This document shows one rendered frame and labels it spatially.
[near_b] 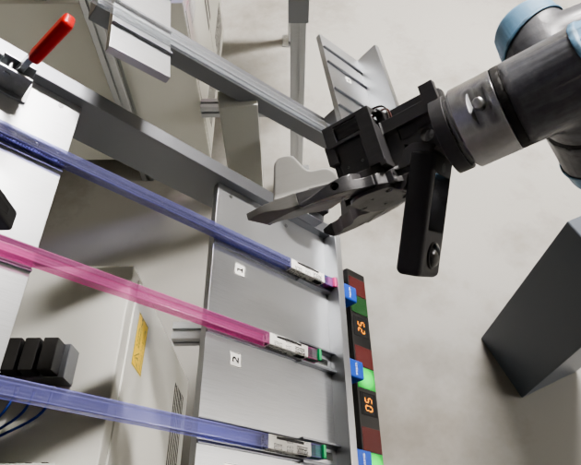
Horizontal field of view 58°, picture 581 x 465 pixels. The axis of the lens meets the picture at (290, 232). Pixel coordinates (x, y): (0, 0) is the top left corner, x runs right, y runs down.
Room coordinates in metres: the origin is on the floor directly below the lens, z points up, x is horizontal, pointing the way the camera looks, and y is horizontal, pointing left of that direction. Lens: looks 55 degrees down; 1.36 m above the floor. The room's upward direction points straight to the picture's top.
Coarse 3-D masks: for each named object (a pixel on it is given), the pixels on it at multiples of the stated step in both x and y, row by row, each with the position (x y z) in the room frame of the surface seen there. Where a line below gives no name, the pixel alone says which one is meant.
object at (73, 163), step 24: (0, 120) 0.35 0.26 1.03; (24, 144) 0.34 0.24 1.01; (48, 144) 0.35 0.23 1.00; (72, 168) 0.34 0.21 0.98; (96, 168) 0.35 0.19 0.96; (120, 192) 0.34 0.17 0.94; (144, 192) 0.35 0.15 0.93; (168, 216) 0.34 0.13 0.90; (192, 216) 0.35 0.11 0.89; (240, 240) 0.35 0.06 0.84; (288, 264) 0.34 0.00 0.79
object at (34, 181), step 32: (0, 96) 0.39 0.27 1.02; (32, 96) 0.41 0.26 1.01; (32, 128) 0.37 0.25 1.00; (64, 128) 0.39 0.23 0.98; (0, 160) 0.32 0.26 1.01; (32, 160) 0.33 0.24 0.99; (32, 192) 0.30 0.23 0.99; (32, 224) 0.27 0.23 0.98; (0, 256) 0.23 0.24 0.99; (0, 288) 0.20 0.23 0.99; (0, 320) 0.18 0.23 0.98; (0, 352) 0.15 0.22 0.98
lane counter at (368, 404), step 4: (360, 392) 0.22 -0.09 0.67; (364, 392) 0.22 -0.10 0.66; (360, 396) 0.22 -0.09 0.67; (364, 396) 0.22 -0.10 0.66; (368, 396) 0.22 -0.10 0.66; (372, 396) 0.22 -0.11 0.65; (364, 400) 0.21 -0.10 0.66; (368, 400) 0.21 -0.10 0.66; (372, 400) 0.21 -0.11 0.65; (364, 404) 0.21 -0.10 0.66; (368, 404) 0.21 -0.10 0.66; (372, 404) 0.21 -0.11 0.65; (364, 408) 0.20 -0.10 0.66; (368, 408) 0.20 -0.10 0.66; (372, 408) 0.20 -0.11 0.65; (364, 412) 0.19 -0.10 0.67; (368, 412) 0.20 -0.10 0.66; (372, 412) 0.20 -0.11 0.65; (376, 412) 0.20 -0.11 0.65; (372, 416) 0.19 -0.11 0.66; (376, 416) 0.19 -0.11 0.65
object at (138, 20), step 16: (96, 0) 0.51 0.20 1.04; (112, 0) 0.52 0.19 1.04; (128, 16) 0.51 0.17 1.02; (144, 16) 0.53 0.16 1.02; (160, 32) 0.52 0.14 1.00; (176, 48) 0.52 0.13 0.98; (192, 48) 0.52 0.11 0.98; (208, 64) 0.52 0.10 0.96; (224, 64) 0.53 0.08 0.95; (240, 80) 0.53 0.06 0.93; (272, 96) 0.53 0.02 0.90; (288, 112) 0.53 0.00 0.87; (304, 112) 0.55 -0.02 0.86; (320, 128) 0.54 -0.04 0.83
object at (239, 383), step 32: (224, 192) 0.42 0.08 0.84; (224, 224) 0.37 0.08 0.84; (256, 224) 0.39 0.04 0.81; (288, 224) 0.42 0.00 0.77; (224, 256) 0.32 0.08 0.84; (288, 256) 0.37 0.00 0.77; (320, 256) 0.39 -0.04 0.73; (224, 288) 0.28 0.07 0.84; (256, 288) 0.30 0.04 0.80; (288, 288) 0.32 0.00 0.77; (320, 288) 0.34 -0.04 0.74; (256, 320) 0.26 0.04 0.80; (288, 320) 0.28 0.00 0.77; (320, 320) 0.29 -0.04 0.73; (224, 352) 0.21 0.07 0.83; (256, 352) 0.22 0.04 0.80; (224, 384) 0.18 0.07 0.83; (256, 384) 0.19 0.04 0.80; (288, 384) 0.20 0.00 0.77; (320, 384) 0.21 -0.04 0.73; (224, 416) 0.14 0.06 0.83; (256, 416) 0.15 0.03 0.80; (288, 416) 0.16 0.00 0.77; (320, 416) 0.17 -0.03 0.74; (192, 448) 0.11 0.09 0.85; (224, 448) 0.12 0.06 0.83; (256, 448) 0.12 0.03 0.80
